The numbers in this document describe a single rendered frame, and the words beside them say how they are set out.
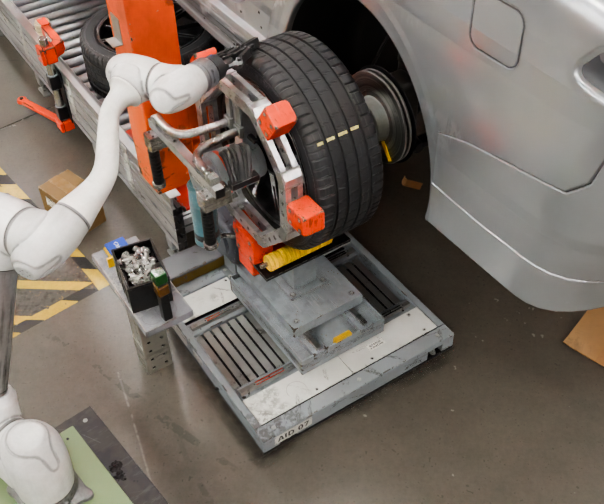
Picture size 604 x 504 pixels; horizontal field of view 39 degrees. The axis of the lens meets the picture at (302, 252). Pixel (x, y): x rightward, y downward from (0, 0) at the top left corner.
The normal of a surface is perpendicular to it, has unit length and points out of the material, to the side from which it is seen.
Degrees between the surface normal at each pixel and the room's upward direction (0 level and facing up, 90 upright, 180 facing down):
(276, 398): 0
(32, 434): 5
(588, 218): 90
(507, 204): 90
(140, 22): 90
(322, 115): 42
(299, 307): 0
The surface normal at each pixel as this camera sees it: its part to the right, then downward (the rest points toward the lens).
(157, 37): 0.55, 0.57
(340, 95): 0.31, -0.24
